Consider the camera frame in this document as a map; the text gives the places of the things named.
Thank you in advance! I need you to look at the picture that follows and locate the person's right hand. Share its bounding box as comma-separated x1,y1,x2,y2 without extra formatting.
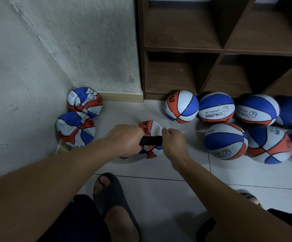
161,128,192,173

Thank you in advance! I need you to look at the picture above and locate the person's left hand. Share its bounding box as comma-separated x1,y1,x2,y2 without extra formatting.
104,124,145,159

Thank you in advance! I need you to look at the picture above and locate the brown wooden cubby shelf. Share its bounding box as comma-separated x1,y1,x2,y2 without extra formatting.
136,0,292,101

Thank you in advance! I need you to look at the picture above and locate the person's right forearm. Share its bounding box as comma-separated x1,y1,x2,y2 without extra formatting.
175,159,292,242

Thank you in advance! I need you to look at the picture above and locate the person's left forearm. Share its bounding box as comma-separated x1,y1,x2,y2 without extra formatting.
0,142,120,242

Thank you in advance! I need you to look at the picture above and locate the person's left foot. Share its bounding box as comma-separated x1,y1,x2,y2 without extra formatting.
94,176,140,242

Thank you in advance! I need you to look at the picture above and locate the person's foot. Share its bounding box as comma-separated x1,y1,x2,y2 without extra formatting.
94,176,140,242
243,193,263,207

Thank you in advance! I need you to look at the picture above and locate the person's right foot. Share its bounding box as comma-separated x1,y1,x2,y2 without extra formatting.
243,193,263,207

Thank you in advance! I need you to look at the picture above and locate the black sandal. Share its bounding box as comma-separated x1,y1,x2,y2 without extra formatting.
195,189,264,242
92,172,143,242

